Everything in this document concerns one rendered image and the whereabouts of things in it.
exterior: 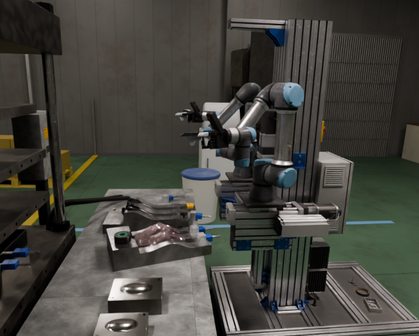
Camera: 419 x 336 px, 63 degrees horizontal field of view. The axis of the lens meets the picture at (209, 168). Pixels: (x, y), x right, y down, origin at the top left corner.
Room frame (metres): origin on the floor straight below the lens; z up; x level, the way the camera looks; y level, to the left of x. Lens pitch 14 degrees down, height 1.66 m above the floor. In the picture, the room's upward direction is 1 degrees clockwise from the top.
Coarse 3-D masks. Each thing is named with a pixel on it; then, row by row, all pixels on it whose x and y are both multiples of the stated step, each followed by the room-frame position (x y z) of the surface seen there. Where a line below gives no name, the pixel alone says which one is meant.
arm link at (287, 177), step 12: (276, 84) 1.78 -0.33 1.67; (288, 84) 1.71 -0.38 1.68; (276, 96) 1.73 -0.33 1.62; (288, 96) 1.67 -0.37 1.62; (300, 96) 1.71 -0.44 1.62; (276, 108) 1.73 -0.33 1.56; (288, 108) 1.69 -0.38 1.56; (276, 120) 1.76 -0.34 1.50; (288, 120) 1.71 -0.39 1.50; (276, 132) 1.74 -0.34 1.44; (288, 132) 1.71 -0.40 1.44; (276, 144) 1.73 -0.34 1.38; (288, 144) 1.71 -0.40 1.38; (276, 156) 1.73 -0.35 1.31; (288, 156) 1.72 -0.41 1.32; (276, 168) 1.71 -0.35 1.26; (288, 168) 1.70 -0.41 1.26; (276, 180) 1.70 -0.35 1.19; (288, 180) 1.69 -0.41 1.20
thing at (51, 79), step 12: (48, 60) 1.91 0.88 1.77; (48, 72) 1.91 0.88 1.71; (48, 84) 1.91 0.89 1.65; (48, 96) 1.91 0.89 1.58; (48, 108) 1.91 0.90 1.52; (48, 120) 1.91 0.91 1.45; (48, 132) 1.91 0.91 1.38; (60, 156) 1.93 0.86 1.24; (60, 168) 1.93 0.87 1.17; (60, 180) 1.92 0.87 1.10; (60, 192) 1.92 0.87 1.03; (60, 204) 1.91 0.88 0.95; (60, 216) 1.91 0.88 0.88; (60, 228) 1.89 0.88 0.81
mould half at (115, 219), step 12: (180, 204) 2.14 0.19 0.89; (108, 216) 1.97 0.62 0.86; (120, 216) 1.98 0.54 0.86; (132, 216) 1.87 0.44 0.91; (144, 216) 1.88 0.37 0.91; (168, 216) 1.93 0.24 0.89; (180, 216) 1.93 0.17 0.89; (108, 228) 1.85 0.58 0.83; (132, 228) 1.87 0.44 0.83; (144, 228) 1.87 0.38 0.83
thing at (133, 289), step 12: (120, 288) 1.21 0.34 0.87; (132, 288) 1.23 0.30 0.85; (144, 288) 1.23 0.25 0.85; (156, 288) 1.21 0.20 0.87; (108, 300) 1.12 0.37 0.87; (120, 300) 1.13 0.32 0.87; (132, 300) 1.13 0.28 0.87; (144, 300) 1.14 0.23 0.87; (156, 300) 1.14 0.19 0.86; (108, 312) 1.12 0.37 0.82; (120, 312) 1.13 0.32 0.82; (132, 312) 1.13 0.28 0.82; (156, 312) 1.14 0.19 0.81
